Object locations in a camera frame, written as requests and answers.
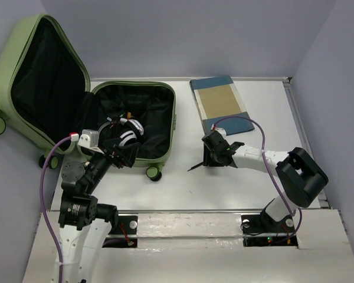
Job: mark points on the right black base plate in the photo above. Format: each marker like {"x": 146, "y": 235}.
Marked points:
{"x": 261, "y": 231}

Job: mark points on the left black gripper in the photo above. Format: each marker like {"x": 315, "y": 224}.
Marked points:
{"x": 127, "y": 152}

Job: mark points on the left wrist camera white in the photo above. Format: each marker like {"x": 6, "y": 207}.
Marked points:
{"x": 88, "y": 139}

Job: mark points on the blue and tan cloth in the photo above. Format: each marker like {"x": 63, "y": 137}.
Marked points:
{"x": 219, "y": 102}

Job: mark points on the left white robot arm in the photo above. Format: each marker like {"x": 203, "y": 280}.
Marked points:
{"x": 83, "y": 222}

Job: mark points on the green hard-shell suitcase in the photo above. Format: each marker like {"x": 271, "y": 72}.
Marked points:
{"x": 46, "y": 94}

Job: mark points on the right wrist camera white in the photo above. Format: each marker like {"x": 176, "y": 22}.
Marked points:
{"x": 220, "y": 130}

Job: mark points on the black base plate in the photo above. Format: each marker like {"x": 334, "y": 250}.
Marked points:
{"x": 124, "y": 235}
{"x": 261, "y": 231}

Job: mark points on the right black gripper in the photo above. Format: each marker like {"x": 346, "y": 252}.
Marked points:
{"x": 207, "y": 159}

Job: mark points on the black and white headphones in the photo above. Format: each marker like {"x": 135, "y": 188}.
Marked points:
{"x": 127, "y": 132}

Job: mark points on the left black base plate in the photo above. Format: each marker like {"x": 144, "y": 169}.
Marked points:
{"x": 124, "y": 235}

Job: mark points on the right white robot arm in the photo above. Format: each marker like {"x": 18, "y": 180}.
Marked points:
{"x": 300, "y": 176}

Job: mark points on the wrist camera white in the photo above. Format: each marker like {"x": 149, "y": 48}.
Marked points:
{"x": 220, "y": 130}
{"x": 88, "y": 139}

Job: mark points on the black thin stick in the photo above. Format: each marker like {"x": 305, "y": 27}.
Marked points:
{"x": 196, "y": 166}

